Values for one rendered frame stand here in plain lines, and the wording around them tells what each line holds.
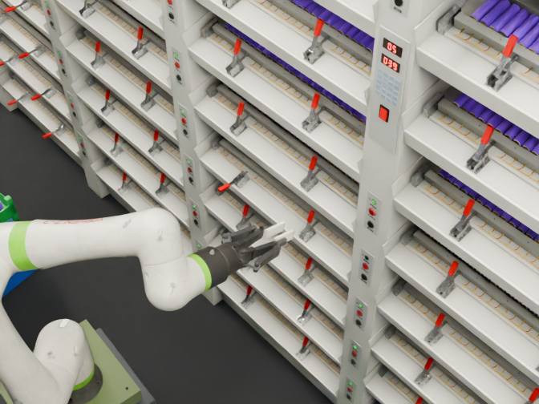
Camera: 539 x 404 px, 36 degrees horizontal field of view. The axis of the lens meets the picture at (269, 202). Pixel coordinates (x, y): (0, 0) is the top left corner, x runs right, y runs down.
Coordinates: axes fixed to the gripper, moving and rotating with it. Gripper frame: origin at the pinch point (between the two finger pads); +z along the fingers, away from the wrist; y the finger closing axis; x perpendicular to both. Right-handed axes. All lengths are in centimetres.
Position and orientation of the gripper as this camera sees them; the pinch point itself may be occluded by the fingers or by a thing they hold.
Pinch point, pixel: (278, 234)
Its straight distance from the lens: 210.1
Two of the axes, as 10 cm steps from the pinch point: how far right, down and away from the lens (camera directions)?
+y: 6.7, 5.5, -5.0
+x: 1.8, -7.7, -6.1
